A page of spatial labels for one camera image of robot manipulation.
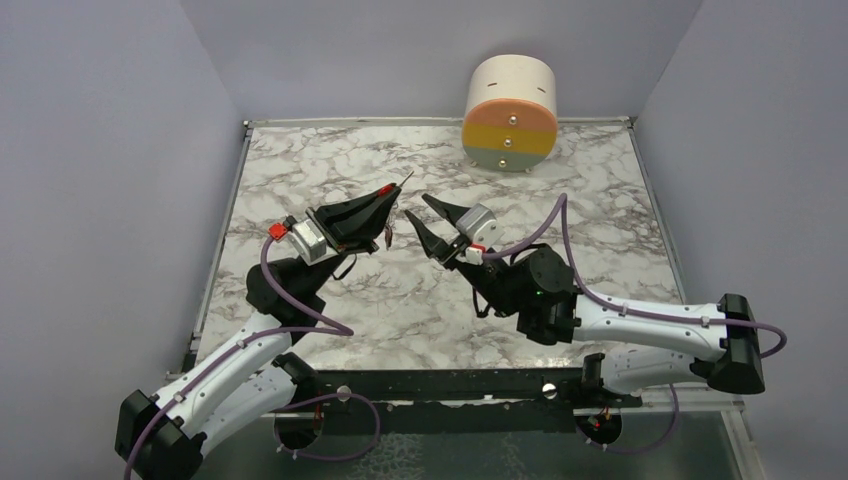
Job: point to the silver spiral keyring holder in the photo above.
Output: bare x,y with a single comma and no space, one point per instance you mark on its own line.
388,232

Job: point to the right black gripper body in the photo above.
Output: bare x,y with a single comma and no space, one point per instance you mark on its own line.
460,265

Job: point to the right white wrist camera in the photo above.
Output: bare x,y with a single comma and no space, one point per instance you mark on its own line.
480,225

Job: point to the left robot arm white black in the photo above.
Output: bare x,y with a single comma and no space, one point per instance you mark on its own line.
167,434

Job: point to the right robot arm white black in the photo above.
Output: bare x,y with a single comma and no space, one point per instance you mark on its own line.
716,343

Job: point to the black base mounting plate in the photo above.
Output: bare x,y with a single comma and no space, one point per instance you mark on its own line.
408,401

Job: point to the round tricolour drawer box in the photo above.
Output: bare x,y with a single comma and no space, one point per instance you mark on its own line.
510,122

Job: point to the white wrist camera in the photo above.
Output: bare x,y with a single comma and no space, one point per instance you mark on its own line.
480,225
305,237

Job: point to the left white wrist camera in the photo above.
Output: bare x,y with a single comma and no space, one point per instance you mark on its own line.
305,237

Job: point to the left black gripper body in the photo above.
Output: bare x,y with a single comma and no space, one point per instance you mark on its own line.
340,250

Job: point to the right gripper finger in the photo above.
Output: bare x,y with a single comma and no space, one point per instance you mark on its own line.
450,212
433,246

